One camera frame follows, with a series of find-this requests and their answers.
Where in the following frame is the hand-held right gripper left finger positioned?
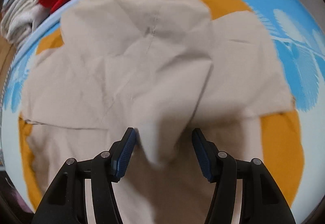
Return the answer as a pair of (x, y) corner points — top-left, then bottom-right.
(31, 128), (138, 224)

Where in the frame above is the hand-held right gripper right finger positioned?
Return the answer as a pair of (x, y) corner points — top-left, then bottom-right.
(192, 128), (296, 224)

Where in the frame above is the beige and orange hooded garment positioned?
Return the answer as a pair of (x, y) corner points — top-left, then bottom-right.
(18, 0), (305, 224)

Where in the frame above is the blue printed bed sheet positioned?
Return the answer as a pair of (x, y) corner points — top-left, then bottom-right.
(0, 0), (325, 224)

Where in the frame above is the wooden headboard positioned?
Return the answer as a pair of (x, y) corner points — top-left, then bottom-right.
(0, 36), (16, 80)

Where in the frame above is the white folded blanket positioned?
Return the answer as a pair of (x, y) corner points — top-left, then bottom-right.
(0, 0), (50, 44)

